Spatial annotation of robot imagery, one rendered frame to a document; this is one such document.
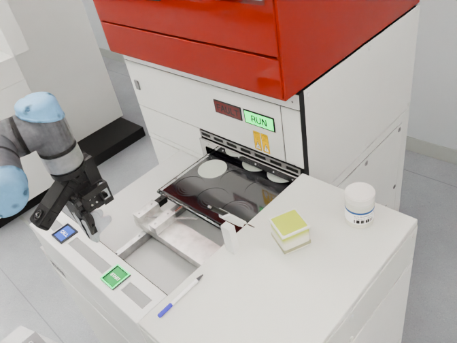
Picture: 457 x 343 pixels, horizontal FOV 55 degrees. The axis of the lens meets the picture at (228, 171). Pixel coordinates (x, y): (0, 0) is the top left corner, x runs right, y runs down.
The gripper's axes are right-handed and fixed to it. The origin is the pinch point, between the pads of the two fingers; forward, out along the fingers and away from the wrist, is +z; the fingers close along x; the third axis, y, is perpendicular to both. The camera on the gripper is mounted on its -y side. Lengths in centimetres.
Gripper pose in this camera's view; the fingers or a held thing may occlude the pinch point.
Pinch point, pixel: (92, 239)
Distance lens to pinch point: 105.1
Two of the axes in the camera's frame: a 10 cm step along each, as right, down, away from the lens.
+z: 1.6, 7.8, 6.1
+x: -7.2, -3.3, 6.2
